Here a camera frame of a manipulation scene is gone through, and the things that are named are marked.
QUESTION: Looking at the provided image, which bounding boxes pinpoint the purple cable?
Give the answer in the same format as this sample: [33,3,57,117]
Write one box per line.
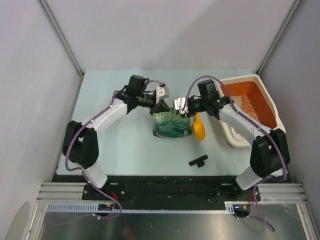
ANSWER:
[46,79,166,225]
[182,75,288,232]

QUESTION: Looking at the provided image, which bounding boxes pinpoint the black bag clip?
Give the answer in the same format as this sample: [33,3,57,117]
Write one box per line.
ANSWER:
[188,154,208,168]

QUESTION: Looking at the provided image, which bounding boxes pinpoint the green litter bag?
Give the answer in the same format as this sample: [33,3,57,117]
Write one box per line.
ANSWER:
[152,107,192,138]

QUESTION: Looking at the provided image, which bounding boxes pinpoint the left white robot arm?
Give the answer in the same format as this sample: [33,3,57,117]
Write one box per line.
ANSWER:
[62,75,170,200]

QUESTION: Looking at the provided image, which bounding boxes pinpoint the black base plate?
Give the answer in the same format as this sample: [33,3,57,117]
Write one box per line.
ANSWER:
[82,176,261,203]

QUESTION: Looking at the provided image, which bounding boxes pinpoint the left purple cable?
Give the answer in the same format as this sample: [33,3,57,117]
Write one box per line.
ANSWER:
[46,79,166,225]

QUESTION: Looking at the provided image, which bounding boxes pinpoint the orange plastic scoop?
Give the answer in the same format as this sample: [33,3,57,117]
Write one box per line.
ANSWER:
[193,112,206,141]

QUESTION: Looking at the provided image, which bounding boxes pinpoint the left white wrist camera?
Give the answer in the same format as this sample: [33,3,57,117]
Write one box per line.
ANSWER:
[155,86,169,100]

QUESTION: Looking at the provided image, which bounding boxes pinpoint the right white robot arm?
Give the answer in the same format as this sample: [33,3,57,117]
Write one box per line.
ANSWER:
[179,75,291,201]

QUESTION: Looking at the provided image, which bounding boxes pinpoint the clean litter grains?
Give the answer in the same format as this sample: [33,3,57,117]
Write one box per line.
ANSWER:
[231,95,259,121]

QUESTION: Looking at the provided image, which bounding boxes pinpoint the white orange litter box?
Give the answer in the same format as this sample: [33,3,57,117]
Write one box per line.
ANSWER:
[216,74,286,132]

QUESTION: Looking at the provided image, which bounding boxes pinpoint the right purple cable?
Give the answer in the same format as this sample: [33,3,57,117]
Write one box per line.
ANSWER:
[182,75,288,232]

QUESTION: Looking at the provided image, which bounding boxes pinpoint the white slotted cable duct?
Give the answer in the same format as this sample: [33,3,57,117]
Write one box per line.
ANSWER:
[46,202,235,214]

